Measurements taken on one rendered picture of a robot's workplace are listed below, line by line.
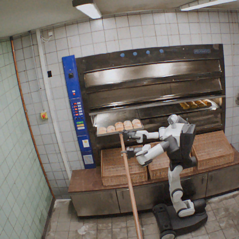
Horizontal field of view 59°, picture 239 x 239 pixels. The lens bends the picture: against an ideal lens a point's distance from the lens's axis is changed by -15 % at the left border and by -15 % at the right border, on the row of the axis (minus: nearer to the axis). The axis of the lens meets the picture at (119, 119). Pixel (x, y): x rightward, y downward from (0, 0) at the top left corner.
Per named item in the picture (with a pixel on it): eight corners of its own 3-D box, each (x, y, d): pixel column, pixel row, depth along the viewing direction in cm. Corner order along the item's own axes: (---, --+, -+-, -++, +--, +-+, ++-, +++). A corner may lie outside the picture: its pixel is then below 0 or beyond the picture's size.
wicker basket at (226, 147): (188, 153, 331) (188, 135, 321) (221, 146, 329) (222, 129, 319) (197, 170, 286) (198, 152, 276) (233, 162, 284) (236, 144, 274)
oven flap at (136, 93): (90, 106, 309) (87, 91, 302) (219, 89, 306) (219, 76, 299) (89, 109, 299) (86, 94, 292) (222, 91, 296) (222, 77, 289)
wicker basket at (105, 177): (104, 166, 334) (100, 149, 324) (144, 161, 331) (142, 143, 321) (103, 186, 288) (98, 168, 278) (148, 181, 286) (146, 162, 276)
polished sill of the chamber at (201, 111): (93, 128, 320) (93, 125, 319) (220, 109, 317) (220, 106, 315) (93, 130, 315) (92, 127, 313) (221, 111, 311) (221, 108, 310)
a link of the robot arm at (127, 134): (126, 137, 283) (135, 138, 276) (122, 141, 275) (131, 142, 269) (125, 127, 278) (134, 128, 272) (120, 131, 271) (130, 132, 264)
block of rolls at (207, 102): (173, 97, 381) (173, 94, 379) (200, 94, 380) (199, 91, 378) (184, 109, 324) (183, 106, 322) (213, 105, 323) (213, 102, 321)
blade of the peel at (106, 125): (143, 129, 286) (143, 127, 285) (97, 136, 285) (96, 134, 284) (139, 118, 320) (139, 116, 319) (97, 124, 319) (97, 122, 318)
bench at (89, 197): (82, 198, 357) (72, 168, 336) (227, 173, 352) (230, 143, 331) (78, 221, 305) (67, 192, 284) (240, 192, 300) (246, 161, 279)
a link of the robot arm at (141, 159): (144, 160, 227) (138, 168, 210) (139, 151, 227) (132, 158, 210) (153, 156, 223) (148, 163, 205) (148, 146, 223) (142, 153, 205)
